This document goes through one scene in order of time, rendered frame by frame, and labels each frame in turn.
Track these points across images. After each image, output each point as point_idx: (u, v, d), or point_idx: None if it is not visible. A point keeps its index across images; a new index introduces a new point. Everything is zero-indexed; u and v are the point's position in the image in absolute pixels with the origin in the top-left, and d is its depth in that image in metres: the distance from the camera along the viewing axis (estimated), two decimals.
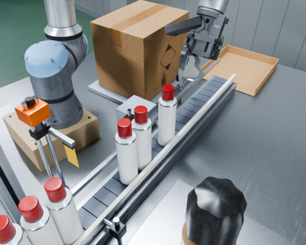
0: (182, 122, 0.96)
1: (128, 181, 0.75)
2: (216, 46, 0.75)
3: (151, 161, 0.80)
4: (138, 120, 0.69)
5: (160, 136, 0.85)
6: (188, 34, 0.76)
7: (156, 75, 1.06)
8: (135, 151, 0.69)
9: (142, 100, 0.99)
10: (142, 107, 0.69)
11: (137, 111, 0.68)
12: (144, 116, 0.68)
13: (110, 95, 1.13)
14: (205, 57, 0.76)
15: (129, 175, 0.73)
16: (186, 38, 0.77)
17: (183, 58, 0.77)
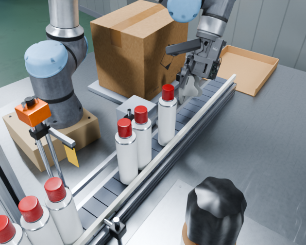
0: (182, 122, 0.96)
1: (128, 181, 0.75)
2: (214, 67, 0.79)
3: (151, 161, 0.80)
4: (138, 120, 0.69)
5: (160, 136, 0.85)
6: (188, 55, 0.81)
7: (156, 75, 1.06)
8: (135, 151, 0.69)
9: (142, 100, 0.99)
10: (142, 107, 0.69)
11: (137, 111, 0.68)
12: (144, 116, 0.68)
13: (110, 95, 1.13)
14: (204, 77, 0.80)
15: (129, 175, 0.73)
16: (186, 60, 0.81)
17: (183, 78, 0.81)
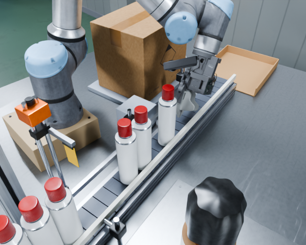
0: (182, 122, 0.96)
1: (128, 181, 0.75)
2: (210, 84, 0.83)
3: (151, 161, 0.80)
4: (138, 120, 0.69)
5: (160, 136, 0.85)
6: (185, 72, 0.84)
7: (156, 75, 1.06)
8: (135, 151, 0.69)
9: (142, 100, 0.99)
10: (142, 107, 0.69)
11: (137, 111, 0.68)
12: (144, 116, 0.68)
13: (110, 95, 1.13)
14: (199, 93, 0.83)
15: (129, 175, 0.73)
16: (182, 76, 0.85)
17: (180, 93, 0.85)
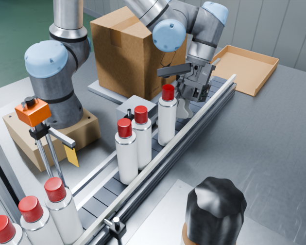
0: (182, 122, 0.96)
1: (128, 181, 0.75)
2: (204, 91, 0.81)
3: (151, 161, 0.80)
4: (138, 120, 0.69)
5: (160, 136, 0.85)
6: (178, 79, 0.83)
7: (156, 75, 1.06)
8: (135, 151, 0.69)
9: (142, 100, 0.99)
10: (142, 107, 0.69)
11: (137, 111, 0.68)
12: (144, 116, 0.68)
13: (110, 95, 1.13)
14: (194, 100, 0.82)
15: (129, 175, 0.73)
16: (176, 83, 0.83)
17: None
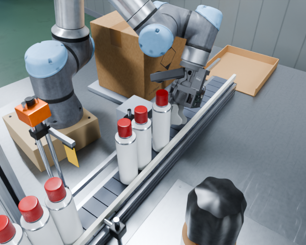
0: None
1: (128, 181, 0.75)
2: (197, 97, 0.79)
3: (151, 161, 0.80)
4: (138, 120, 0.69)
5: (154, 142, 0.83)
6: (172, 84, 0.80)
7: None
8: (135, 151, 0.69)
9: (142, 100, 0.99)
10: (142, 107, 0.69)
11: (137, 111, 0.68)
12: (144, 116, 0.68)
13: (110, 95, 1.13)
14: (187, 107, 0.80)
15: (129, 175, 0.73)
16: (169, 88, 0.81)
17: None
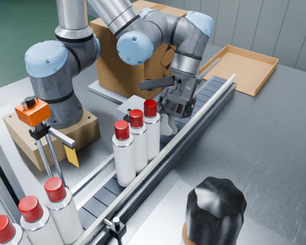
0: (182, 122, 0.96)
1: (126, 183, 0.74)
2: (188, 107, 0.75)
3: (147, 166, 0.79)
4: (133, 124, 0.68)
5: None
6: (161, 94, 0.77)
7: (156, 75, 1.06)
8: (132, 153, 0.69)
9: (142, 100, 0.99)
10: (137, 111, 0.68)
11: (132, 115, 0.67)
12: (139, 120, 0.67)
13: (110, 95, 1.13)
14: (177, 117, 0.76)
15: (127, 177, 0.73)
16: (159, 97, 0.77)
17: None
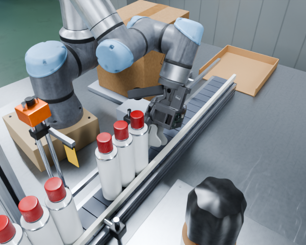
0: (182, 122, 0.96)
1: (111, 197, 0.71)
2: (178, 117, 0.72)
3: (134, 178, 0.76)
4: (117, 136, 0.65)
5: None
6: (149, 103, 0.74)
7: (156, 75, 1.06)
8: (117, 166, 0.66)
9: (142, 100, 0.99)
10: (122, 123, 0.65)
11: (116, 127, 0.63)
12: (123, 132, 0.64)
13: (110, 95, 1.13)
14: (166, 128, 0.73)
15: (112, 191, 0.70)
16: (147, 107, 0.74)
17: None
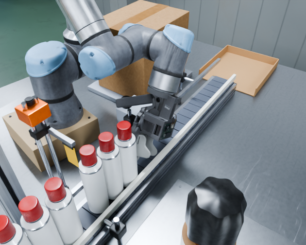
0: (182, 122, 0.96)
1: (97, 210, 0.68)
2: (167, 128, 0.69)
3: (122, 191, 0.73)
4: (101, 148, 0.62)
5: None
6: (138, 113, 0.71)
7: None
8: (102, 179, 0.63)
9: None
10: (108, 134, 0.62)
11: (100, 138, 0.61)
12: (107, 145, 0.61)
13: (110, 95, 1.13)
14: (155, 138, 0.70)
15: (98, 204, 0.67)
16: (136, 117, 0.71)
17: None
